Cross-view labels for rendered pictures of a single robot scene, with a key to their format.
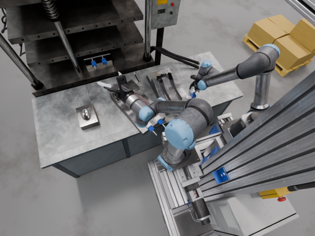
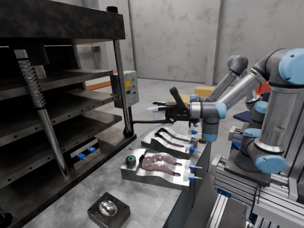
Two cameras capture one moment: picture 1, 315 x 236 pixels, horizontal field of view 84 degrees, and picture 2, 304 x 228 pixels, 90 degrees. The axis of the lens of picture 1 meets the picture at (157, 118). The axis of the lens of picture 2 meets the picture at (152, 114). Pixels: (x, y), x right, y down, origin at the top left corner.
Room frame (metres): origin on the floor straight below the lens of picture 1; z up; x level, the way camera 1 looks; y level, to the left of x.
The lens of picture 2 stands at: (0.01, 0.61, 1.71)
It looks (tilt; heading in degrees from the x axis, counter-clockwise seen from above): 23 degrees down; 335
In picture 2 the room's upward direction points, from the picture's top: 4 degrees counter-clockwise
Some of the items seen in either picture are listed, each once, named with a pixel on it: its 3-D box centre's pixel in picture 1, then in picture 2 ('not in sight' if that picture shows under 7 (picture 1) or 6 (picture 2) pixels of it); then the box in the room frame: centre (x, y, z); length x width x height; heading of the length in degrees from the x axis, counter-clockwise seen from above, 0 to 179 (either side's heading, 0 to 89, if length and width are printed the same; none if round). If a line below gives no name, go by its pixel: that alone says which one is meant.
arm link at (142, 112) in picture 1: (141, 110); (212, 111); (0.48, 0.09, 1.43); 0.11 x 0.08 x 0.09; 52
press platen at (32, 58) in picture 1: (82, 29); (54, 132); (1.61, 0.93, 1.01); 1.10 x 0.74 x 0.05; 121
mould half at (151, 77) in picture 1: (168, 88); (168, 140); (1.12, -0.06, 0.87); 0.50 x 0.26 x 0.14; 31
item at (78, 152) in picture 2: (93, 47); (71, 145); (1.52, 0.82, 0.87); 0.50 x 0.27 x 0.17; 31
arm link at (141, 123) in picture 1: (144, 117); (209, 127); (0.50, 0.08, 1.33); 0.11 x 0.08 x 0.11; 142
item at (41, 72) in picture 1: (89, 51); (65, 155); (1.57, 0.90, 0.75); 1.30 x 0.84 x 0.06; 121
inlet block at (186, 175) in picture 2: (152, 129); (192, 177); (0.65, 0.03, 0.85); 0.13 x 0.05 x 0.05; 48
